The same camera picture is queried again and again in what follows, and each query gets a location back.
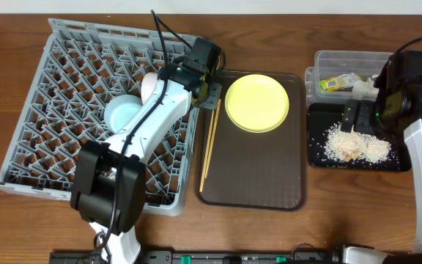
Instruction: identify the white tissue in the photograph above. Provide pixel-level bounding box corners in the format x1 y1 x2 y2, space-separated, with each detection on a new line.
352 75 379 100

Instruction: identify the wooden chopstick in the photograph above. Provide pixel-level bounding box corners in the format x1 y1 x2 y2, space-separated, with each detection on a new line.
199 111 215 193
204 99 221 179

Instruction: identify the rice food waste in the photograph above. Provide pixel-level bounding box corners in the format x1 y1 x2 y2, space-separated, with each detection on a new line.
311 122 392 164

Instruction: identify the green snack wrapper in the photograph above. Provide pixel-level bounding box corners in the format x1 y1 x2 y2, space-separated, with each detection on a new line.
319 73 363 92

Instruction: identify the yellow round plate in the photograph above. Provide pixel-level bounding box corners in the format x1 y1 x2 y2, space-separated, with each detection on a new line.
224 74 290 133

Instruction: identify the white bowl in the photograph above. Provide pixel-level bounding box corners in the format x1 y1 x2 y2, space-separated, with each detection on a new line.
141 72 158 104

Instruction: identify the light blue bowl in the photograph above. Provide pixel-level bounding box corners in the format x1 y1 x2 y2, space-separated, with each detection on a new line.
104 95 142 133

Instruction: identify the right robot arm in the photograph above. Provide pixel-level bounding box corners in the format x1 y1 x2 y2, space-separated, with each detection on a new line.
340 51 422 263

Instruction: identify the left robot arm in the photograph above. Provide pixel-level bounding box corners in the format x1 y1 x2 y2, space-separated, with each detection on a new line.
70 37 226 263

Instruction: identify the black waste tray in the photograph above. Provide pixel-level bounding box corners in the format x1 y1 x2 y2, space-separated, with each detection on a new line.
307 103 412 172

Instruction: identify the grey plastic dishwasher rack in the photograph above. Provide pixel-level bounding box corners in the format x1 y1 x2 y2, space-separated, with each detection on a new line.
0 19 196 201

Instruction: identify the clear plastic bin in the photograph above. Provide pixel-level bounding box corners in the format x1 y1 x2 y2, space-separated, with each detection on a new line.
305 50 390 106

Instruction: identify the dark brown serving tray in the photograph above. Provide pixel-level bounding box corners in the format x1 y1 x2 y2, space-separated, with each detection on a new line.
194 73 307 211

